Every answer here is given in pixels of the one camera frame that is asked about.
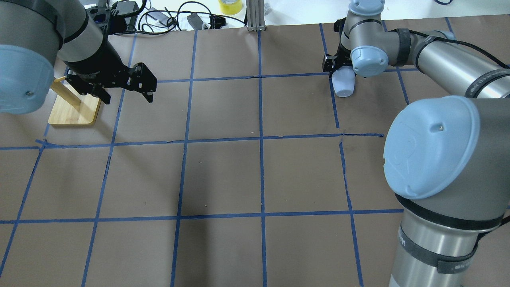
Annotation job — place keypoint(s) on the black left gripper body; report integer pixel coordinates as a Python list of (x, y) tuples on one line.
[(100, 59)]

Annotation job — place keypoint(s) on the black power adapter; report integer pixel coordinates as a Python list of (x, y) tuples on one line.
[(196, 22)]

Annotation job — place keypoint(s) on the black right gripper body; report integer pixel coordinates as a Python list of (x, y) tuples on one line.
[(343, 57)]

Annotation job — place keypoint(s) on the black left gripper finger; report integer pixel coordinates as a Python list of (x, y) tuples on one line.
[(82, 87), (143, 81)]

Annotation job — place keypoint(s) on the light blue plastic cup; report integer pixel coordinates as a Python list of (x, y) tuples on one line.
[(343, 80)]

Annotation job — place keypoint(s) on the yellow tape roll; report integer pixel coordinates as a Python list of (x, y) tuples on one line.
[(230, 7)]

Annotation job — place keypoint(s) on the wooden cup holder stand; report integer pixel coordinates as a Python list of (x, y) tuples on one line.
[(71, 108)]

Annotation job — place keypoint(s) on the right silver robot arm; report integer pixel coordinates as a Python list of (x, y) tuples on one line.
[(446, 159)]

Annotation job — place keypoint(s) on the aluminium frame post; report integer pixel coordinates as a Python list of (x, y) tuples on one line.
[(255, 15)]

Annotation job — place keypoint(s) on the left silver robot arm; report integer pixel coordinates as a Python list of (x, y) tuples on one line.
[(34, 33)]

